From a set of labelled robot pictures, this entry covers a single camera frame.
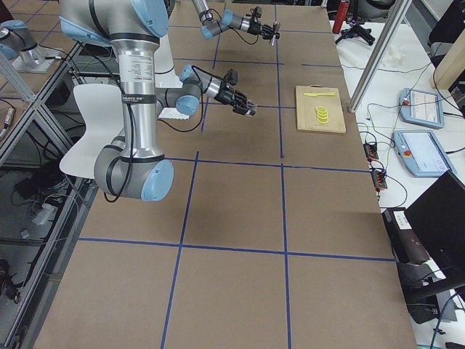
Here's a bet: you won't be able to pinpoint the aluminium frame post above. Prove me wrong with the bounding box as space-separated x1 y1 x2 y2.
348 0 412 113

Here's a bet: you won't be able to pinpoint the red cylinder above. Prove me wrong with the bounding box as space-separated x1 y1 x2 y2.
332 0 350 34

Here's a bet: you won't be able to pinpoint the bamboo cutting board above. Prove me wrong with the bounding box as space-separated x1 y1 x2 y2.
295 86 346 134

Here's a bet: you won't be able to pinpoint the black monitor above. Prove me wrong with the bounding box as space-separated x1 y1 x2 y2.
405 171 464 272

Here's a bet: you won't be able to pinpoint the far blue teach pendant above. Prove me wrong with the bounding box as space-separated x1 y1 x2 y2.
399 88 445 129

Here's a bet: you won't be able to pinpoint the black computer box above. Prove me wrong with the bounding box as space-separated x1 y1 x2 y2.
382 207 429 265

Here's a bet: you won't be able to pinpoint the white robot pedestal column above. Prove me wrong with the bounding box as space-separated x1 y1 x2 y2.
154 34 190 120

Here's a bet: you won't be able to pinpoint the white plastic chair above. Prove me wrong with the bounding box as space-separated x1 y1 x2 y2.
60 84 124 179

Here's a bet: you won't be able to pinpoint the near blue teach pendant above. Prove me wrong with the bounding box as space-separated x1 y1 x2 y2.
393 130 457 178

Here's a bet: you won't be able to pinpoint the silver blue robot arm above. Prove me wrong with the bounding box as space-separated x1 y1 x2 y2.
193 0 280 45
60 1 256 203

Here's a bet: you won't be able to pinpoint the steel jigger measuring cup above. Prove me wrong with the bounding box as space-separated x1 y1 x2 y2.
269 21 280 46

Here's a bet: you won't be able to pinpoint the clear glass measuring cup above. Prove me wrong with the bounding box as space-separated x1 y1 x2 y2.
246 103 256 116

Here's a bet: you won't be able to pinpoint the blue teach pendant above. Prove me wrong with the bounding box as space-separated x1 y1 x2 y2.
399 88 445 129
393 130 457 178

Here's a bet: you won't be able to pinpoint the lemon slices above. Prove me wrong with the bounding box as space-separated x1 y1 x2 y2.
315 106 329 124

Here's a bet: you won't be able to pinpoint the black tripod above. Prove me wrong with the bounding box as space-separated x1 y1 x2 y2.
335 23 376 46

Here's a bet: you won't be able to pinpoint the yellow plastic knife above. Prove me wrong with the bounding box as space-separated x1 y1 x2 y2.
303 92 336 97

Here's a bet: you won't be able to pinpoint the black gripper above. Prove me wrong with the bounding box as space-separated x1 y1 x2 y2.
214 84 257 116
248 17 280 40

